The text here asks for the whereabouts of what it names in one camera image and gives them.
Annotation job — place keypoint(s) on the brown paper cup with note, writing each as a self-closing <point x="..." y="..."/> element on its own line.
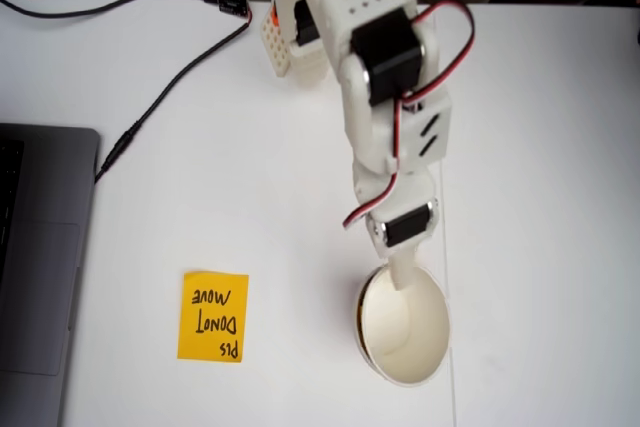
<point x="410" y="332"/>

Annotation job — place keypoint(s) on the yellow handwritten sticky note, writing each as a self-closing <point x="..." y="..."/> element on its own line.
<point x="212" y="327"/>

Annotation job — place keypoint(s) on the small black circuit board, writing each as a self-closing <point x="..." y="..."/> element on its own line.
<point x="232" y="2"/>

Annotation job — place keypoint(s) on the dark gray laptop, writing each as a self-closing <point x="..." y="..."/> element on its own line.
<point x="45" y="247"/>

